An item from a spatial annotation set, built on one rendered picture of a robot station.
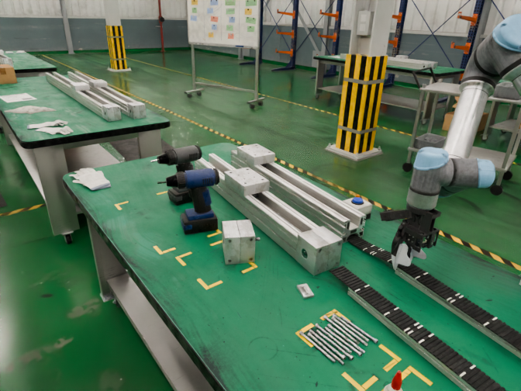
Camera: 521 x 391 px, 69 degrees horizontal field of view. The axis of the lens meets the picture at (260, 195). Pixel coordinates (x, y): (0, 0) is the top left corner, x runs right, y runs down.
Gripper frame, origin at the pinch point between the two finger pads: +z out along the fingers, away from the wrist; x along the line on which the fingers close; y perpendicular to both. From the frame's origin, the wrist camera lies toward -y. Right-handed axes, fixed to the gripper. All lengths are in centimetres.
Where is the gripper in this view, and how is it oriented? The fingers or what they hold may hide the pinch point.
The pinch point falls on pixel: (400, 261)
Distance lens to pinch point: 121.8
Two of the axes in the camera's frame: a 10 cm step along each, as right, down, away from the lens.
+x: 8.5, -2.0, 4.8
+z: -0.3, 9.0, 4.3
